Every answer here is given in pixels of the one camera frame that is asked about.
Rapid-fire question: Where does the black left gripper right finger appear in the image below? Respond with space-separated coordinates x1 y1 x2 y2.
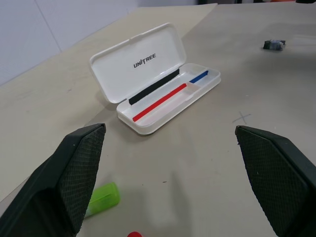
235 125 316 237

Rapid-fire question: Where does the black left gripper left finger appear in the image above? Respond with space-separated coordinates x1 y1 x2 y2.
0 123 107 237

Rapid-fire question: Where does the blue tape strip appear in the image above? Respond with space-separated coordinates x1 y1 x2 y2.
189 70 209 84

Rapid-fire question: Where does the white Unitree pencil case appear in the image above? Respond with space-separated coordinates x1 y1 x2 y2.
89 22 221 135

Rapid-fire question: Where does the dark blue eraser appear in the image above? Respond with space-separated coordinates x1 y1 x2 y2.
263 39 287 51

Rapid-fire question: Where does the red tape strip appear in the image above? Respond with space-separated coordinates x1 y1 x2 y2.
132 83 187 122

